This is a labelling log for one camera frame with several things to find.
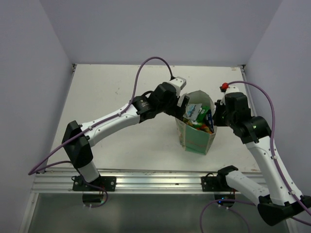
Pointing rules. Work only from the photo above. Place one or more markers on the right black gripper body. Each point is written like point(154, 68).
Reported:
point(221, 116)

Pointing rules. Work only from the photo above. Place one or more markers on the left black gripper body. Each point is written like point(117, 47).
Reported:
point(171, 108)

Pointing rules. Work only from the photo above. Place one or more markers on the small grey snack packet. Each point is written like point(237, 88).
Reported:
point(192, 111)

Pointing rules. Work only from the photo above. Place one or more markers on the green Fox's candy bag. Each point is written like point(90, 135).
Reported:
point(202, 114)

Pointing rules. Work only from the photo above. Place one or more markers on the blue snack bag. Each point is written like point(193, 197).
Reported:
point(209, 119)

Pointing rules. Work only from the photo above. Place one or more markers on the orange candy bag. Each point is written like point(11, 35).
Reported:
point(203, 127)

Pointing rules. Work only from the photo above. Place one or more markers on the green paper bag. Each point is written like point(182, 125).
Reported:
point(193, 140)

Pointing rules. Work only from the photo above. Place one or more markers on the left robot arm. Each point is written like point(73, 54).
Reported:
point(79, 139)

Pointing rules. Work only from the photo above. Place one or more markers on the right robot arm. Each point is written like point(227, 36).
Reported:
point(280, 199)

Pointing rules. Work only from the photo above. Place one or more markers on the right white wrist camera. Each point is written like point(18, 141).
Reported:
point(227, 88)

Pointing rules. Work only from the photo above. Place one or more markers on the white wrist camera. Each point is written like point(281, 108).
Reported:
point(179, 83)
point(227, 88)

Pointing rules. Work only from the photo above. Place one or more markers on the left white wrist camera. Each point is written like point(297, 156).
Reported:
point(179, 83)

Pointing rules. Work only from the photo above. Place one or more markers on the aluminium mounting rail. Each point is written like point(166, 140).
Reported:
point(58, 180)

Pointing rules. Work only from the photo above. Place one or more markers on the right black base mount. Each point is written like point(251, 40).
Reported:
point(213, 182)

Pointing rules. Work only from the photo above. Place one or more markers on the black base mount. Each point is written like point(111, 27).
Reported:
point(108, 183)
point(213, 182)

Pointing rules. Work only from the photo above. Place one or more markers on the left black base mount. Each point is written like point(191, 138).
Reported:
point(108, 183)

